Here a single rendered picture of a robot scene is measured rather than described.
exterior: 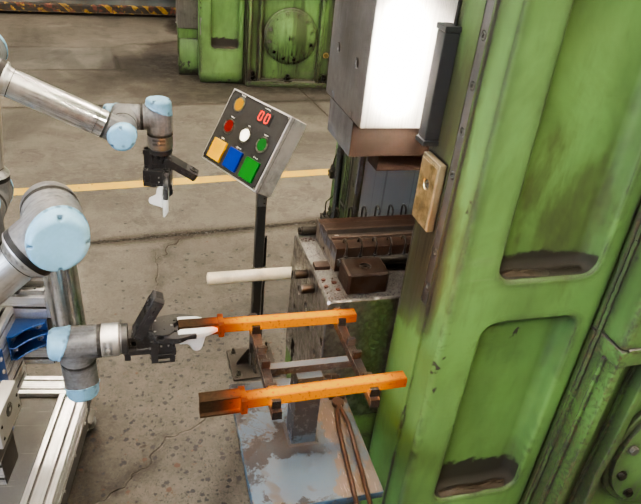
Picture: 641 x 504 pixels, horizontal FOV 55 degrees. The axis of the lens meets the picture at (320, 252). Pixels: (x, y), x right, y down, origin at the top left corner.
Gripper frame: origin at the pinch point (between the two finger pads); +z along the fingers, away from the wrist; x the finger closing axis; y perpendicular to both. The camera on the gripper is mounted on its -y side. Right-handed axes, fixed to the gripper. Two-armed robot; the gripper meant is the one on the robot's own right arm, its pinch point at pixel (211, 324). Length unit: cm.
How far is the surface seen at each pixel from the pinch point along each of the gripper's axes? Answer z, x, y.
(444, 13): 55, -23, -67
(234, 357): 20, -97, 96
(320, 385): 20.2, 23.8, -0.8
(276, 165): 29, -75, -7
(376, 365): 50, -13, 30
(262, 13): 96, -509, 26
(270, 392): 9.6, 24.4, -0.8
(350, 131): 37, -29, -37
